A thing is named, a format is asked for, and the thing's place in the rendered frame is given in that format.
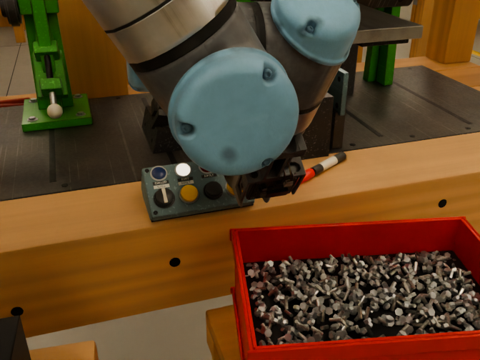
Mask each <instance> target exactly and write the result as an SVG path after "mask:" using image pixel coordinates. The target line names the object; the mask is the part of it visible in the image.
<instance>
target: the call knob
mask: <svg viewBox="0 0 480 360"><path fill-rule="evenodd" d="M173 200H174V193H173V192H172V190H170V189H168V188H161V189H159V190H158V191H157V192H156V193H155V201H156V203H157V204H158V205H160V206H169V205H170V204H172V202H173Z"/></svg>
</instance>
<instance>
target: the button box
mask: <svg viewBox="0 0 480 360"><path fill-rule="evenodd" d="M179 164H187V165H188V166H189V168H190V172H189V174H188V175H186V176H181V175H179V174H178V173H177V172H176V168H177V166H178V165H179ZM156 167H162V168H163V169H165V171H166V176H165V177H164V178H162V179H155V178H154V177H153V176H152V174H151V173H152V170H153V169H154V168H156ZM141 174H142V175H141V190H142V194H143V198H144V202H145V205H146V209H147V211H148V214H149V218H150V220H151V222H155V221H163V220H167V219H175V218H180V217H185V216H193V215H197V214H205V213H210V212H215V211H223V210H227V209H235V208H240V206H239V205H238V203H237V200H236V197H235V195H233V194H231V193H230V192H229V191H228V189H227V181H226V179H225V178H224V175H221V174H215V173H212V172H204V171H202V170H201V168H200V166H198V165H197V164H195V163H194V162H193V161H190V162H181V163H178V164H169V165H163V166H153V167H148V168H143V169H142V171H141ZM210 181H216V182H218V183H220V184H221V187H222V192H221V195H220V196H218V197H216V198H211V197H209V196H207V195H206V192H205V187H206V185H207V184H208V183H209V182H210ZM186 185H192V186H195V187H196V188H197V190H198V196H197V198H196V199H195V200H194V201H184V200H183V199H182V197H181V189H182V188H183V187H184V186H186ZM161 188H168V189H170V190H172V192H173V193H174V200H173V202H172V204H170V205H169V206H160V205H158V204H157V203H156V201H155V193H156V192H157V191H158V190H159V189H161ZM254 201H255V199H251V200H248V199H246V196H245V197H244V200H243V206H242V207H245V206H253V205H254Z"/></svg>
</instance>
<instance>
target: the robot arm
mask: <svg viewBox="0 0 480 360"><path fill-rule="evenodd" d="M82 1H83V3H84V4H85V5H86V7H87V9H88V10H89V11H90V12H91V14H92V15H93V16H94V18H95V19H96V20H97V21H98V23H99V24H100V26H101V27H102V29H103V30H104V31H105V32H106V34H107V35H108V36H109V38H110V39H111V40H112V41H113V43H114V44H115V46H116V47H117V49H118V50H119V51H120V52H121V54H122V55H123V57H124V58H125V59H126V67H127V76H128V82H129V85H130V87H131V88H132V89H133V90H135V91H138V92H150V94H151V95H152V96H153V97H154V99H155V100H156V102H157V103H158V104H159V106H160V107H161V108H162V110H163V111H164V113H165V114H166V115H167V117H168V122H169V128H170V130H171V133H172V135H173V137H174V138H175V140H176V142H177V143H178V144H179V145H180V146H181V147H182V149H183V151H184V152H185V154H186V155H187V156H188V157H189V158H190V159H191V160H192V161H193V162H194V163H195V164H197V165H198V166H200V167H201V168H203V169H205V170H207V171H210V172H212V173H215V174H221V175H224V178H225V179H226V181H227V183H228V185H229V186H230V187H231V188H232V189H233V191H234V195H235V197H236V200H237V203H238V205H239V206H240V207H242V206H243V200H244V197H245V196H246V199H248V200H251V199H259V198H262V199H263V200H264V202H266V203H267V202H269V200H270V198H271V197H276V196H284V195H287V194H290V192H291V193H292V194H295V193H296V190H297V189H298V187H299V185H300V184H301V182H302V181H303V179H304V177H305V176H306V172H305V169H304V165H303V164H302V161H301V157H300V156H304V154H305V153H306V151H307V147H306V144H305V141H304V138H303V136H302V135H303V133H304V132H305V130H306V128H307V127H308V126H309V124H310V123H311V121H312V119H313V117H314V116H315V114H316V112H317V110H318V108H319V106H320V104H321V102H322V101H323V99H324V97H325V95H326V93H327V91H328V90H329V87H330V86H331V83H332V81H333V80H334V78H335V76H336V74H337V72H338V70H339V68H340V66H341V65H342V63H343V62H345V61H346V59H347V57H348V55H349V52H350V48H351V45H352V44H353V42H354V39H355V37H356V34H357V30H358V28H359V24H360V21H361V12H360V6H359V4H358V3H357V0H271V1H254V2H237V1H236V0H82ZM298 179H299V180H298ZM297 180H298V181H297ZM296 182H297V183H296ZM295 184H296V185H295ZM242 190H243V192H242Z"/></svg>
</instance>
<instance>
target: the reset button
mask: <svg viewBox="0 0 480 360"><path fill-rule="evenodd" d="M197 196H198V190H197V188H196V187H195V186H192V185H186V186H184V187H183V188H182V189H181V197H182V199H183V200H184V201H194V200H195V199H196V198H197Z"/></svg>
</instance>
